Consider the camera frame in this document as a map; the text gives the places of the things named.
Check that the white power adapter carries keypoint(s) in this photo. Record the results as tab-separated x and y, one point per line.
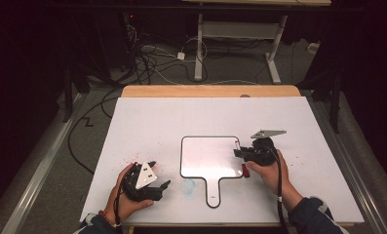
180	56

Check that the aluminium floor rail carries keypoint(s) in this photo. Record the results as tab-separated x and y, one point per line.
353	169
35	175

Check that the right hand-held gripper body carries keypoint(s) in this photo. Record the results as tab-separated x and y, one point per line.
262	152

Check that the white sheet table cover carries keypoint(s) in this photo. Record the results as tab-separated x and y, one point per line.
187	120

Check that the black metal stand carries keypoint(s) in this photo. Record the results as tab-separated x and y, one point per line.
334	97
70	91

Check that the white table frame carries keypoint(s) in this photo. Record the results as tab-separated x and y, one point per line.
239	31

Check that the person's right hand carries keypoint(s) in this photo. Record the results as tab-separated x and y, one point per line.
272	177

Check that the person's left hand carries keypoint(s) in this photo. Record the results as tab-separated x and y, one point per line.
123	208

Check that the dark device with red lights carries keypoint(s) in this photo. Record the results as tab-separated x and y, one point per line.
129	22

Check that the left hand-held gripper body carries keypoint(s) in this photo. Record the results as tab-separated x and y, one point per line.
142	191

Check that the red white marker pen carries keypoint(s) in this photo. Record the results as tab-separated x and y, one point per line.
245	170

